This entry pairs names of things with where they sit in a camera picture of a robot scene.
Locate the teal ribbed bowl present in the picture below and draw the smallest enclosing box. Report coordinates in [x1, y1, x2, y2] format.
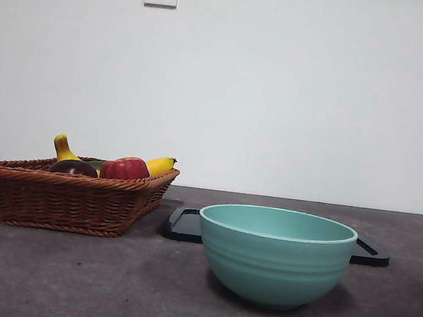
[189, 199, 361, 317]

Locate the dark purple plum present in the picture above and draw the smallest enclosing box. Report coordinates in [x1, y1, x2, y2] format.
[48, 156, 101, 179]

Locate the black rectangular tray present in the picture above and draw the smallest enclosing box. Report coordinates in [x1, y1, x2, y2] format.
[159, 204, 394, 268]

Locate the red bell pepper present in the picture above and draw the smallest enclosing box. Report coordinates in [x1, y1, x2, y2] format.
[99, 153, 153, 183]

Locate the yellow banana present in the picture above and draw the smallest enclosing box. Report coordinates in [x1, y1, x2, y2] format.
[50, 132, 181, 181]

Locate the brown wicker basket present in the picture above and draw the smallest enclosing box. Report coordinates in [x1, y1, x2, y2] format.
[0, 147, 182, 245]

